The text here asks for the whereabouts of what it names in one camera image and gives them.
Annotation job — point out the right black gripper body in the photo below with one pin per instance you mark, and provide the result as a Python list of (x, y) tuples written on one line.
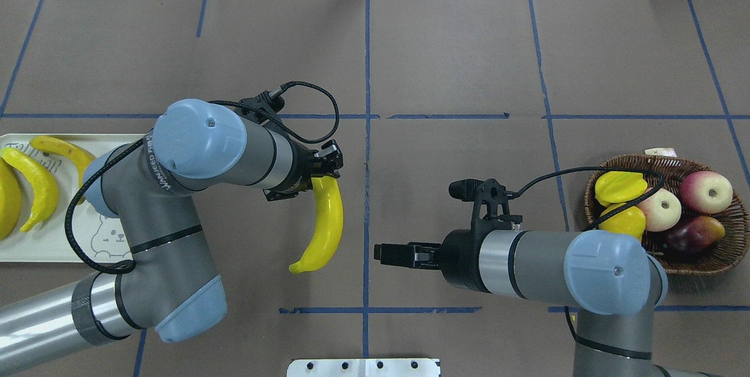
[(460, 258)]

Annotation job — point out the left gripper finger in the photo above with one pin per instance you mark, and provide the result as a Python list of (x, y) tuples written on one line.
[(330, 159)]

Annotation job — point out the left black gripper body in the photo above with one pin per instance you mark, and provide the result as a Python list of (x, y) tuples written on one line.
[(302, 170)]

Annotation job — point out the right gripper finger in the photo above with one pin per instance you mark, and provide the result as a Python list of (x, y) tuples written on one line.
[(413, 255)]

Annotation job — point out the yellow banana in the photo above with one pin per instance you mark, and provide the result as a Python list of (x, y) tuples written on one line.
[(330, 218), (44, 186), (79, 157), (10, 200)]

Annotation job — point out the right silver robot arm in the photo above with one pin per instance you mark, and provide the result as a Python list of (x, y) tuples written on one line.
[(615, 284)]

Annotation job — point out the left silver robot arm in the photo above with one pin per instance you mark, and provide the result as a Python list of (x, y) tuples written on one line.
[(171, 283)]

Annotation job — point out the basket paper tag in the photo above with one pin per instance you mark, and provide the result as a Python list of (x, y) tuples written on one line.
[(662, 151)]

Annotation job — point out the yellow starfruit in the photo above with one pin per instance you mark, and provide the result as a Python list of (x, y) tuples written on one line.
[(616, 187)]

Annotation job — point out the pink peach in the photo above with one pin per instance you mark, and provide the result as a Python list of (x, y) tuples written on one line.
[(662, 211)]

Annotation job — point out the white Taiji Bear tray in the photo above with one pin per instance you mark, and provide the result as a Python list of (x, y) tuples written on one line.
[(101, 238)]

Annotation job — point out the red mango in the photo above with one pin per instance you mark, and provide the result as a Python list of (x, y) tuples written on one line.
[(693, 235)]

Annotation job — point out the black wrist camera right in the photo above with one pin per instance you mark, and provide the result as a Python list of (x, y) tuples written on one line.
[(490, 204)]

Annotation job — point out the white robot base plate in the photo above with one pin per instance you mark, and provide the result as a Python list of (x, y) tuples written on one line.
[(365, 367)]

